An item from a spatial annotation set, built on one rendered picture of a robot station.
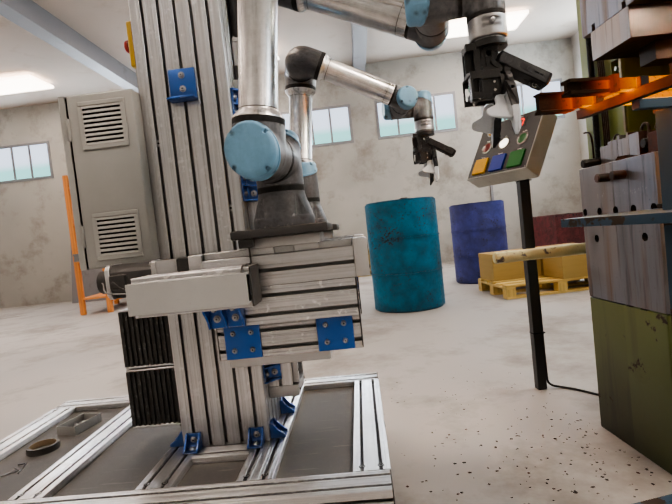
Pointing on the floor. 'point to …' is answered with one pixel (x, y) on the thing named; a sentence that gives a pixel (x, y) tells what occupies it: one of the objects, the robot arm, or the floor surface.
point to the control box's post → (531, 286)
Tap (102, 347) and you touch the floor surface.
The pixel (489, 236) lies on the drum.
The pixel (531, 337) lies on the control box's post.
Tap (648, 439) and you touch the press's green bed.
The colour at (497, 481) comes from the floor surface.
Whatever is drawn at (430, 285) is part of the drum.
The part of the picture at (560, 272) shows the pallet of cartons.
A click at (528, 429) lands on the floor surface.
